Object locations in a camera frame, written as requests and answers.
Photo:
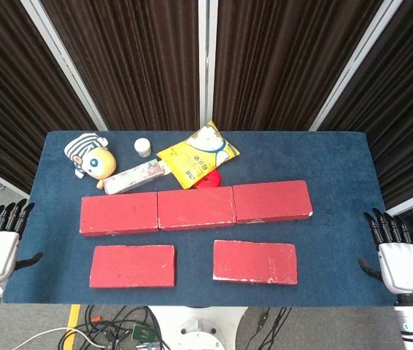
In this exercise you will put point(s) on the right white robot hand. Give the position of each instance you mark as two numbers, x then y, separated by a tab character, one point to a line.
401	266

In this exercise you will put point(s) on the red brick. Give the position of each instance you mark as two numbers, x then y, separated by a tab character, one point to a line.
119	213
131	266
195	208
254	260
272	200

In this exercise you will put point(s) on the pink floral box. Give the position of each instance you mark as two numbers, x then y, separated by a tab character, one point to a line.
133	178

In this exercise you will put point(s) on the yellow floor tape strip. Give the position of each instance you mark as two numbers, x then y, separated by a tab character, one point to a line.
72	321

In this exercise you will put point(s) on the plush toy with striped hat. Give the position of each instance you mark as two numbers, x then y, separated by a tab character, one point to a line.
95	164

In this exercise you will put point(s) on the brown fabric partition panel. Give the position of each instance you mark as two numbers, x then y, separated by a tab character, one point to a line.
130	65
283	65
403	109
9	91

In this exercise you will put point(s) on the green circuit board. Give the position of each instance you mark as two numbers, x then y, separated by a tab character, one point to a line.
141	332

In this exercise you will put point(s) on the small white jar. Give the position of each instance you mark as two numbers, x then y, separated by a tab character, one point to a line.
142	146

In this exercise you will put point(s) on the blue table cloth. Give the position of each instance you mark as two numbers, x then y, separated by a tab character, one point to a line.
192	262

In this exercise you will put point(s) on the red round disc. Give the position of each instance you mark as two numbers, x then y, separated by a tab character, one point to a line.
211	180

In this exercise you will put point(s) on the yellow snack bag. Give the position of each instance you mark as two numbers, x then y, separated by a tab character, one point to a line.
192	156

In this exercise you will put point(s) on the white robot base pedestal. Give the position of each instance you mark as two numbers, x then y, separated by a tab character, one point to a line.
195	328

